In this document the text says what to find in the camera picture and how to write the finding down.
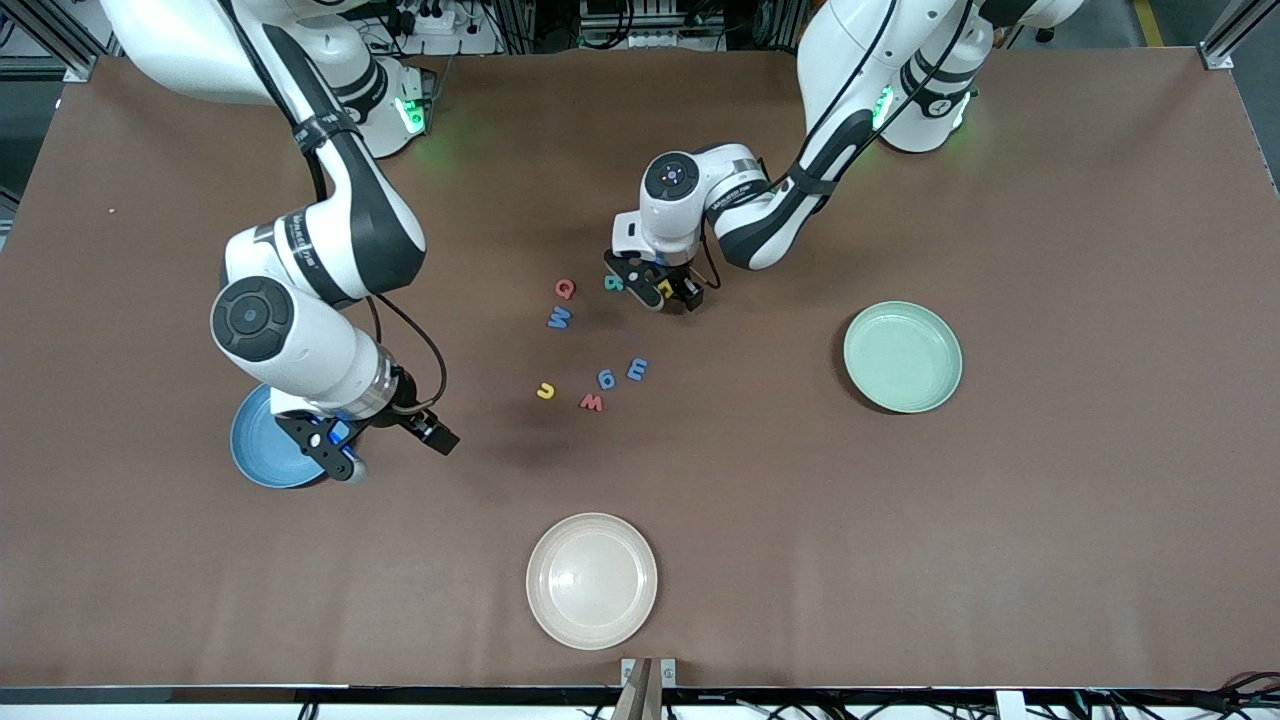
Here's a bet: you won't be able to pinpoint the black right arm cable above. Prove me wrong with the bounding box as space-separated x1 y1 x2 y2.
365 293 448 413

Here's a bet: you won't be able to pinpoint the blue plate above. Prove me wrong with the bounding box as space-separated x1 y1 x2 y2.
230 383 331 490

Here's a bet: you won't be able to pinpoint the green plate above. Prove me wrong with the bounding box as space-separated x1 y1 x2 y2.
843 301 964 414

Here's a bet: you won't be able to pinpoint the tangled floor cables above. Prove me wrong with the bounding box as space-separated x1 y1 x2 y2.
1060 672 1280 720

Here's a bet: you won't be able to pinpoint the beige plate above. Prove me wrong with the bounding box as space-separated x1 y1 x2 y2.
526 513 659 651

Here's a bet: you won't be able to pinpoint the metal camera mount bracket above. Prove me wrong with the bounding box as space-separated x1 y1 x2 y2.
612 657 677 720

